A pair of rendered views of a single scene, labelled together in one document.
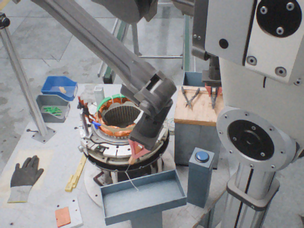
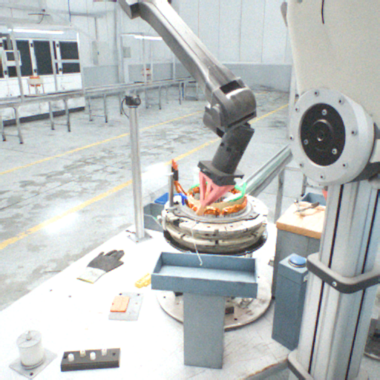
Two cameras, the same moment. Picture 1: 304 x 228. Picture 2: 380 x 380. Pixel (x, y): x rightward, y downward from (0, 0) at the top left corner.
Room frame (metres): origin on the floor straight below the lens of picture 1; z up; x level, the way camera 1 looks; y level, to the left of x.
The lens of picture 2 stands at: (-0.17, -0.20, 1.55)
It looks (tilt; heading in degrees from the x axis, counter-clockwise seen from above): 21 degrees down; 21
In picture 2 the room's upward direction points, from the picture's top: straight up
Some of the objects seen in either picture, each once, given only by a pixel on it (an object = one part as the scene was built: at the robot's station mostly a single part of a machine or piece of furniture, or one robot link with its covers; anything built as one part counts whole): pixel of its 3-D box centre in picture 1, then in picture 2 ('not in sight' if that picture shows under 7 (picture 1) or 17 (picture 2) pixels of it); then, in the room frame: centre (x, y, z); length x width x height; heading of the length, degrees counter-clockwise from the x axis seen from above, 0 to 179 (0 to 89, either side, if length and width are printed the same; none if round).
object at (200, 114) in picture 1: (200, 105); (315, 220); (0.94, -0.18, 1.05); 0.20 x 0.19 x 0.02; 169
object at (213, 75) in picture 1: (216, 71); not in sight; (0.95, -0.23, 1.20); 0.10 x 0.07 x 0.07; 81
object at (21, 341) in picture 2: not in sight; (31, 349); (0.36, 0.46, 0.82); 0.06 x 0.06 x 0.07
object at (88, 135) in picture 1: (86, 125); (171, 192); (0.76, 0.23, 1.15); 0.03 x 0.02 x 0.12; 161
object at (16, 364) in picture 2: not in sight; (30, 346); (0.36, 0.46, 0.83); 0.09 x 0.09 x 0.10; 84
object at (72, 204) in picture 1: (68, 213); (126, 304); (0.65, 0.35, 0.79); 0.12 x 0.09 x 0.02; 19
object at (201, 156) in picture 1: (202, 156); (297, 260); (0.70, -0.16, 1.04); 0.04 x 0.04 x 0.01
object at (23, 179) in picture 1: (24, 176); (103, 263); (0.83, 0.56, 0.79); 0.24 x 0.13 x 0.02; 174
